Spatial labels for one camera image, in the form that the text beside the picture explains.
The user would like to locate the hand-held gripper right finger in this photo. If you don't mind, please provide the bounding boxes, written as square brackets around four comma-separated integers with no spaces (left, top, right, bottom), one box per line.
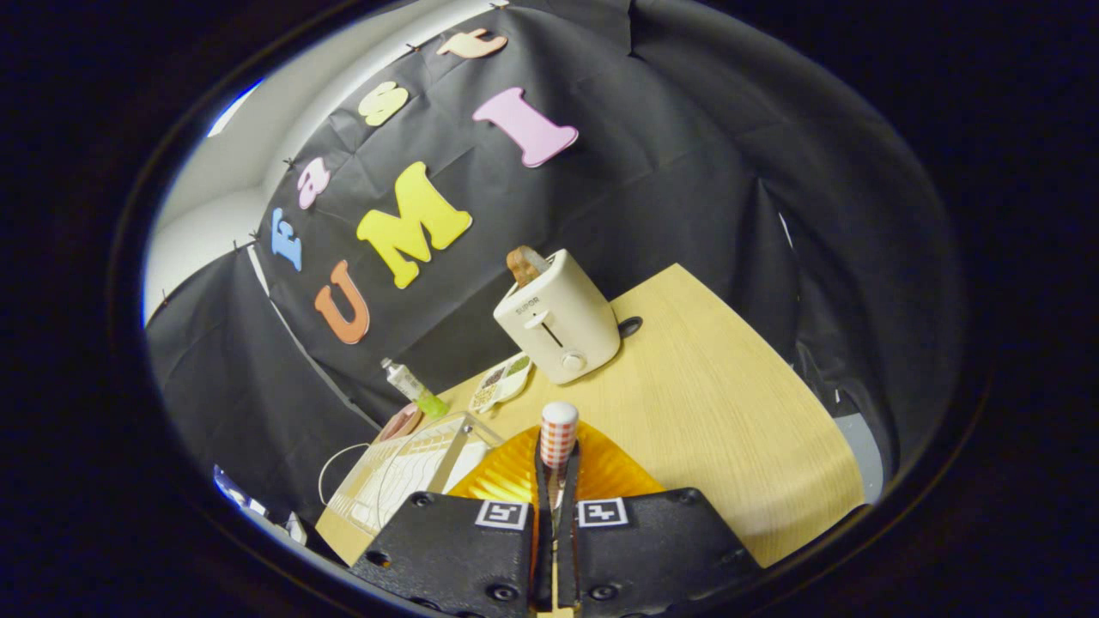
[558,425,763,618]

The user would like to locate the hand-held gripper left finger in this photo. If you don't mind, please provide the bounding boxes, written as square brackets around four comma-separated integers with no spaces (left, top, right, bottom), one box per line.
[348,427,555,618]

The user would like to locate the white wire dish rack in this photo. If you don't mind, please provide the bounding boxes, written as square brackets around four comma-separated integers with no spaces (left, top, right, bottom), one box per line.
[318,411,506,537]

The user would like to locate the spoon with pink checked handle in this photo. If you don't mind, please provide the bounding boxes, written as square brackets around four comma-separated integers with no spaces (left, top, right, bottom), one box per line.
[539,401,580,516]

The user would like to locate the pink plate with food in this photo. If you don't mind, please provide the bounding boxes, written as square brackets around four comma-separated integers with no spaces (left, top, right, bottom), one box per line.
[378,402,425,444]

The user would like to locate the green liquid bottle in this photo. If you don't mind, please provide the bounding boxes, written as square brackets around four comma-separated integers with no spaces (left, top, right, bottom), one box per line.
[380,357,450,421]

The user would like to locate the white tray with food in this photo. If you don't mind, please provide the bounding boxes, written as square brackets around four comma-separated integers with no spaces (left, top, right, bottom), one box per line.
[469,352,535,415]

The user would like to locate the white toaster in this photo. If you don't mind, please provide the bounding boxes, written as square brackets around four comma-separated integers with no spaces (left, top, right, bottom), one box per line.
[493,249,622,385]

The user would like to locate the brown toast slice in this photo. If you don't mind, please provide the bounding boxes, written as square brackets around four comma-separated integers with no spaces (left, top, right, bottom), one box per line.
[506,245,550,289]

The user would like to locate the black backdrop cloth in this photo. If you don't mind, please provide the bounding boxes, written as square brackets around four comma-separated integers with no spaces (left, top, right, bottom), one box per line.
[146,0,898,524]

